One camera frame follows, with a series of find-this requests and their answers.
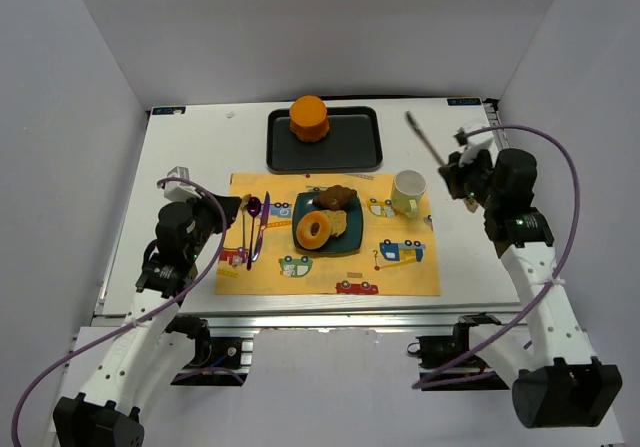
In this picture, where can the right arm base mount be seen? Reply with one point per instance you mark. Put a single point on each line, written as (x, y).
(432, 351)

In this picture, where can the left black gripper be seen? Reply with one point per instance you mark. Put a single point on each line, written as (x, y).
(215, 212)

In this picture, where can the bread slice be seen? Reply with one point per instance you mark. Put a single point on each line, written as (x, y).
(337, 220)

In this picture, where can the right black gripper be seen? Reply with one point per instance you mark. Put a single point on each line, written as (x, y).
(453, 176)

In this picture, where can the metal tongs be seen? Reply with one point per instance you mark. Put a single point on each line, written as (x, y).
(417, 130)

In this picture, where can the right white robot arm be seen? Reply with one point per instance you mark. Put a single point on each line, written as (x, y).
(558, 381)

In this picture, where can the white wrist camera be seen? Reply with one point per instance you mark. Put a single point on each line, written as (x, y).
(472, 145)
(178, 191)

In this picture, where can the orange round bun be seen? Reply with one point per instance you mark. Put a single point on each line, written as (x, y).
(309, 119)

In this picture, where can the glazed donut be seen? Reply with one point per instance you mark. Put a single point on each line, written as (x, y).
(313, 230)

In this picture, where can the teal square plate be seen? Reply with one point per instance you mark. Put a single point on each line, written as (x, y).
(348, 242)

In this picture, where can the pale green mug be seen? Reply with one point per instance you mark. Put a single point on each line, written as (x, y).
(408, 188)

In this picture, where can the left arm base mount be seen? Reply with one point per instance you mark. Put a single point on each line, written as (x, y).
(217, 361)

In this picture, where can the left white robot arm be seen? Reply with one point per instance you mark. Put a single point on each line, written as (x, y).
(155, 341)

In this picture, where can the yellow vehicle print placemat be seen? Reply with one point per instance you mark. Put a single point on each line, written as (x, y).
(397, 256)

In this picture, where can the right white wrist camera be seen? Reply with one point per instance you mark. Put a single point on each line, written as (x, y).
(472, 145)

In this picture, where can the purple spoon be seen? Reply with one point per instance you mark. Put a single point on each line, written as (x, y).
(254, 209)

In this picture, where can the brown chocolate pastry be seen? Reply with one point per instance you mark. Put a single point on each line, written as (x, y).
(335, 197)

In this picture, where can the purple knife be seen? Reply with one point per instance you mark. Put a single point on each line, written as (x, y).
(265, 212)

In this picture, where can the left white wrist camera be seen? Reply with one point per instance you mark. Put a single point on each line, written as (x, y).
(178, 191)

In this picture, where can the black baking tray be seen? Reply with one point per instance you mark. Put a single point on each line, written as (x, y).
(352, 144)

